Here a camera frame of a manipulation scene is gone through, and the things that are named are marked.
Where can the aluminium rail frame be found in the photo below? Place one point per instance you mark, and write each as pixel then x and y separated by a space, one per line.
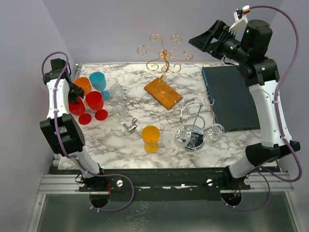
pixel 66 209

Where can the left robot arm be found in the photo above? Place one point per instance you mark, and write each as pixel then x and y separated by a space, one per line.
pixel 61 130

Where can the yellow wine glass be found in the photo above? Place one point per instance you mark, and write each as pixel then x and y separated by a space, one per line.
pixel 150 136

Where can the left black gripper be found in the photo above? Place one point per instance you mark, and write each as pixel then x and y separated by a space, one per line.
pixel 78 92

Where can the blue wine glass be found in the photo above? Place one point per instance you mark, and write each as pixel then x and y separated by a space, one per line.
pixel 98 82

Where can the red wine glass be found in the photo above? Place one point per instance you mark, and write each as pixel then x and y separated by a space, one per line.
pixel 78 109
pixel 95 101

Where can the clear glass on chrome rack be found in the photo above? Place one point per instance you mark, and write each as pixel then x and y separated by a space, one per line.
pixel 182 137

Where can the clear wine glass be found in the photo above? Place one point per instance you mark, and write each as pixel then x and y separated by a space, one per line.
pixel 119 113
pixel 117 92

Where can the chrome wire glass rack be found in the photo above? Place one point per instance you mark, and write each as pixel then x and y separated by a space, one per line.
pixel 198 117

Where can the gold wire wine glass rack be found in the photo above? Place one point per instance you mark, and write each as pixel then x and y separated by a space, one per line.
pixel 158 88

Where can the orange wine glass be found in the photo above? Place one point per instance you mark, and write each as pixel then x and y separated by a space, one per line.
pixel 84 83

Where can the white cylinder fitting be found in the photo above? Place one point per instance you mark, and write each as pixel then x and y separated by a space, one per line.
pixel 138 130

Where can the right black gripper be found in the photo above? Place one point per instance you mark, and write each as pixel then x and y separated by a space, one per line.
pixel 220 31

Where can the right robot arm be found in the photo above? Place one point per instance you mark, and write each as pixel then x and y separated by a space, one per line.
pixel 262 78

